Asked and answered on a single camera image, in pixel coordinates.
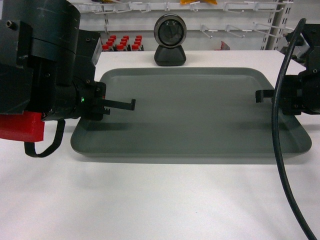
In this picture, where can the white wire hook rack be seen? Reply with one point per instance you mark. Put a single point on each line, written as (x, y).
(241, 24)

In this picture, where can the black round barcode scanner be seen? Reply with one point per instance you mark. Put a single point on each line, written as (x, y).
(170, 32)

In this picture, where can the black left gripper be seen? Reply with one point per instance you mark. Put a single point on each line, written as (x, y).
(90, 103)

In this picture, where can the grey rectangular serving tray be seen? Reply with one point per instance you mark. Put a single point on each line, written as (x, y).
(181, 112)

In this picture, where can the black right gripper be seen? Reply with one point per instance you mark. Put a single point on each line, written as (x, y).
(299, 94)

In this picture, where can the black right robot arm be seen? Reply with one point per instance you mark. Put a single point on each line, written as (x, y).
(304, 43)

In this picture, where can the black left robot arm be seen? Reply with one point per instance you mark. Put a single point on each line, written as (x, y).
(48, 64)

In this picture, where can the red cap sauce bottles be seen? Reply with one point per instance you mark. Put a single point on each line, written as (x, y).
(124, 44)

